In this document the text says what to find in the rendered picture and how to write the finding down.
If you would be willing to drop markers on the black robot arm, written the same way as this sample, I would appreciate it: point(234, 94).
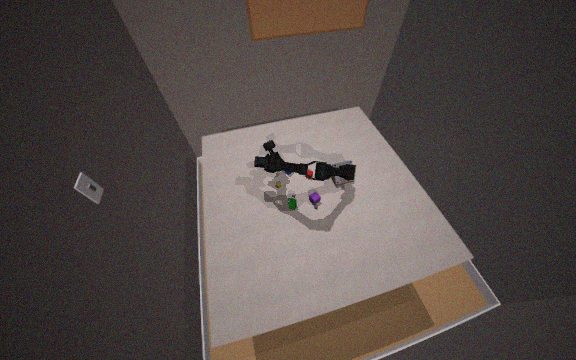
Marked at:
point(323, 170)

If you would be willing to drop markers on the purple block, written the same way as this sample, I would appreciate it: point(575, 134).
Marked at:
point(314, 198)

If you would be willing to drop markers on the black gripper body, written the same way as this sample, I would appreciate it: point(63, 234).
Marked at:
point(268, 147)

